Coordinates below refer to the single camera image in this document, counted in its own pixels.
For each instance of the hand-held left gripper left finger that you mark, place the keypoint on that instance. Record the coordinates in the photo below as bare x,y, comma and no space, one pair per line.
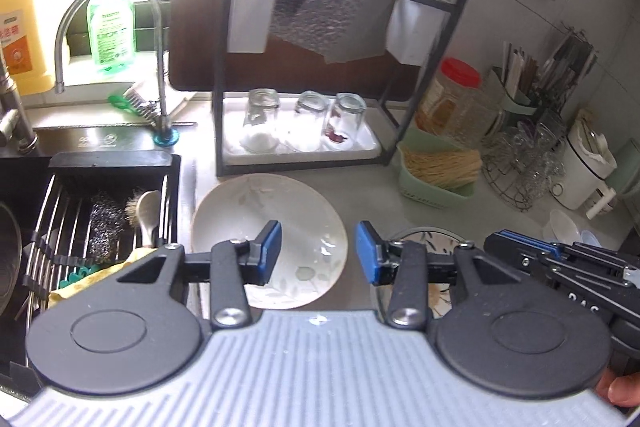
272,252

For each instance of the red lidded clear jar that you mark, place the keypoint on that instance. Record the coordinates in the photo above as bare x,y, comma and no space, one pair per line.
450,102

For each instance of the clear glass with red print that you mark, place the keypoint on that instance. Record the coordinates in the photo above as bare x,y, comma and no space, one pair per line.
345,119

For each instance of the curved steel faucet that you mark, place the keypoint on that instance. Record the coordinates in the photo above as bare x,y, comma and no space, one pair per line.
160,57

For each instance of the large white floral plate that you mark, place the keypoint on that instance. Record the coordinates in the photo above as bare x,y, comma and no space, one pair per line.
280,207

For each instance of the pale green utensil holder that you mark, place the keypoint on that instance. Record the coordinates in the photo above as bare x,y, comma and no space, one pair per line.
520,108

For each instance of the small pale blue bowl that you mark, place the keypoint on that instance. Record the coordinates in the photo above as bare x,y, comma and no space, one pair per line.
590,238

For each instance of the person's right hand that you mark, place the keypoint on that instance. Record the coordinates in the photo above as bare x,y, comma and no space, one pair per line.
622,389

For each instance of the white electric cooking pot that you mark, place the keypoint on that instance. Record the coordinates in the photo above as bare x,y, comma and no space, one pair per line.
580,177

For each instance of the clear drinking glass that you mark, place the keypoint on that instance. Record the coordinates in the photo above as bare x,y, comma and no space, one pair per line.
260,122
307,122

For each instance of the green dish soap bottle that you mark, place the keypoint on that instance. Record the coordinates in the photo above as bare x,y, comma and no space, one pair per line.
110,32

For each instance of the white ceramic bowl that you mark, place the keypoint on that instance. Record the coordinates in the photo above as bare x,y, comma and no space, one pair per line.
562,227

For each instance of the black pot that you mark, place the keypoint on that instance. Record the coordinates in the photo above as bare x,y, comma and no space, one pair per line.
7,252

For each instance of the angular steel faucet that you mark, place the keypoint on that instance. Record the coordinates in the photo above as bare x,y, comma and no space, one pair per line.
12,117

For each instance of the pale green plastic basket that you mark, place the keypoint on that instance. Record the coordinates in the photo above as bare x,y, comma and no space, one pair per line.
430,198

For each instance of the white drip tray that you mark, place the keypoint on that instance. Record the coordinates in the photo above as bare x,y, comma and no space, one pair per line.
300,154

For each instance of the bundle of dry noodles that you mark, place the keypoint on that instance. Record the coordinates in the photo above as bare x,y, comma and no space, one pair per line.
440,167

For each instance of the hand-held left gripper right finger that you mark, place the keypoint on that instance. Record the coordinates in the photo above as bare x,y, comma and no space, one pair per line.
366,257

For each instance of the brown wooden cutting board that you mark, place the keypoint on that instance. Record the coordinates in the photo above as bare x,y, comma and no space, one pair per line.
195,32

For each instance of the steel wool scrubber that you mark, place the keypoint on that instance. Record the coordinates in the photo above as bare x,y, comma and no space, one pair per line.
107,222

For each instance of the black sink drain rack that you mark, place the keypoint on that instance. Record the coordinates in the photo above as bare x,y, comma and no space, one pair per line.
110,163

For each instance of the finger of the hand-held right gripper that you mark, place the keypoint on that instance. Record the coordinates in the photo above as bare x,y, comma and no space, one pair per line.
510,253
537,242

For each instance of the narrow white plastic rack holder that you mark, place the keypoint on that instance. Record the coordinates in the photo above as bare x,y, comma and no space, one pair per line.
415,34

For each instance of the purple tinted glass cup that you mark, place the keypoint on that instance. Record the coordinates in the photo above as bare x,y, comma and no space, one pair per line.
526,128

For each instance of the teal plastic scrubber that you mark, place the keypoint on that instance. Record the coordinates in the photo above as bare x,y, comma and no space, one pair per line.
80,276

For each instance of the yellow cloth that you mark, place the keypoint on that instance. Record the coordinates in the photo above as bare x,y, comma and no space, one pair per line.
100,278

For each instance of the dark rimmed patterned plate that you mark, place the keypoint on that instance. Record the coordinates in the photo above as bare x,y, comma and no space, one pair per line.
431,239

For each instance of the yellow detergent bottle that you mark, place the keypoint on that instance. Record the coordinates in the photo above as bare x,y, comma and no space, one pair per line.
25,32

